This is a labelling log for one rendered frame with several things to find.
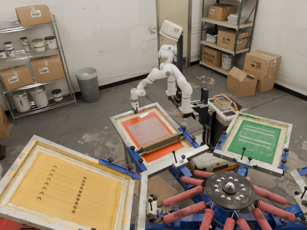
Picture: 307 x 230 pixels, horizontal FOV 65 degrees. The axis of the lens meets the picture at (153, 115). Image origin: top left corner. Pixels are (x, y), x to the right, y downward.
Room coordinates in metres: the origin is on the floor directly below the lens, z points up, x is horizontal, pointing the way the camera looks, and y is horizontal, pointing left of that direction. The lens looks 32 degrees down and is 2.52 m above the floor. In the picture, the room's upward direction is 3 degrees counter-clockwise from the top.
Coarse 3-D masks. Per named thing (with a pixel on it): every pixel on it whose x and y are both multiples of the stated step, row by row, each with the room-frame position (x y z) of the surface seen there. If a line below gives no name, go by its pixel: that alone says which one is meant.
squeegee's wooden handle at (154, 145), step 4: (168, 136) 1.78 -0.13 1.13; (172, 136) 1.79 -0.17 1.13; (176, 136) 1.81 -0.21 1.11; (160, 140) 1.74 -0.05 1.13; (164, 140) 1.74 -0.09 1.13; (168, 140) 1.76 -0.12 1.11; (172, 140) 1.79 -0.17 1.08; (148, 144) 1.69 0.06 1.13; (152, 144) 1.69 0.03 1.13; (156, 144) 1.70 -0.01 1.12; (160, 144) 1.73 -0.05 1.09; (164, 144) 1.75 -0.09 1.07; (144, 148) 1.65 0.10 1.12; (148, 148) 1.67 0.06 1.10; (152, 148) 1.69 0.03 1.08
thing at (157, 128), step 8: (152, 112) 2.28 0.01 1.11; (144, 120) 2.14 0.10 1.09; (152, 120) 2.14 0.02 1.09; (160, 120) 2.14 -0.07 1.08; (152, 128) 2.02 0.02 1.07; (160, 128) 2.02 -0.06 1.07; (168, 128) 2.02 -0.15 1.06; (160, 136) 1.90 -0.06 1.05; (176, 144) 1.80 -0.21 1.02; (168, 152) 1.70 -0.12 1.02
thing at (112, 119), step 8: (152, 104) 2.37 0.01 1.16; (128, 112) 2.23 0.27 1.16; (160, 112) 2.27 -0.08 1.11; (112, 120) 2.10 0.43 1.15; (168, 120) 2.12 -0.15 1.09; (176, 128) 1.98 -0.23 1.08; (120, 136) 1.89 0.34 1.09; (128, 144) 1.76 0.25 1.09; (184, 152) 1.66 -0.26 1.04; (160, 160) 1.57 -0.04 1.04; (168, 160) 1.57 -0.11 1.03
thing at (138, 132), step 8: (128, 120) 2.14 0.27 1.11; (136, 120) 2.14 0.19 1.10; (128, 128) 2.02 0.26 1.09; (136, 128) 2.02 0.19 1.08; (144, 128) 2.02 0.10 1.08; (136, 136) 1.90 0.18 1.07; (144, 136) 1.90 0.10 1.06; (152, 136) 1.90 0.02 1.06; (136, 144) 1.80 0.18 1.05; (144, 144) 1.80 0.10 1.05; (152, 152) 1.70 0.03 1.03; (160, 152) 1.70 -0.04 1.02; (152, 160) 1.61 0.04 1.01
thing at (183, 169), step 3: (180, 168) 1.44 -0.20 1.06; (183, 168) 1.44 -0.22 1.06; (186, 168) 1.44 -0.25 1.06; (180, 171) 1.42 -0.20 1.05; (183, 171) 1.41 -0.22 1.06; (186, 171) 1.41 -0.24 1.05; (189, 171) 1.41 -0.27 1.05; (180, 174) 1.42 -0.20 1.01; (183, 174) 1.38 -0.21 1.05; (186, 174) 1.38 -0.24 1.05; (189, 174) 1.38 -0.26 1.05
